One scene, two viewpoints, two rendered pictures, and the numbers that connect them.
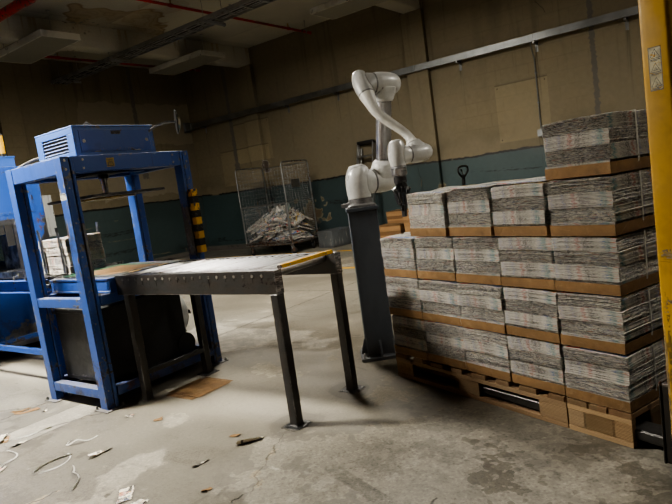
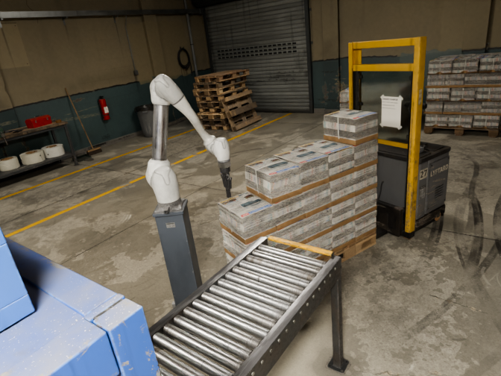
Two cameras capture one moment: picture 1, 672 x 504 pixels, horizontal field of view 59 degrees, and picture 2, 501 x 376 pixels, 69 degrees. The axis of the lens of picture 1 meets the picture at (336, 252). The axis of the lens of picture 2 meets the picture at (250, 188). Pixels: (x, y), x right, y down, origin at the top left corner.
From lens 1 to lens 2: 3.92 m
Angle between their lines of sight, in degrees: 86
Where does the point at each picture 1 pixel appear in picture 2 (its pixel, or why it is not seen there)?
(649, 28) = (420, 82)
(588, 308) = (367, 197)
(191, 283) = (285, 338)
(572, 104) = not seen: outside the picture
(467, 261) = (312, 202)
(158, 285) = not seen: outside the picture
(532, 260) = (345, 186)
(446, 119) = not seen: outside the picture
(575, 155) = (367, 132)
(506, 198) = (335, 159)
